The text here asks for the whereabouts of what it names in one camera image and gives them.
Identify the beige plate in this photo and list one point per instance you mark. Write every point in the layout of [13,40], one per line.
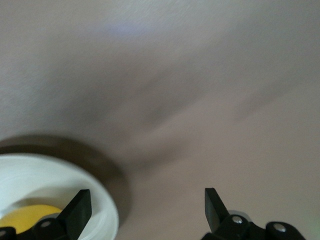
[50,175]

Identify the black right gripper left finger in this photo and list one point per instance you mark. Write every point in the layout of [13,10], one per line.
[72,215]

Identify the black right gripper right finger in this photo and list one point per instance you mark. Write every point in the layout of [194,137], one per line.
[215,212]

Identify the yellow lemon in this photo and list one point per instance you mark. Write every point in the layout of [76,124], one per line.
[27,216]

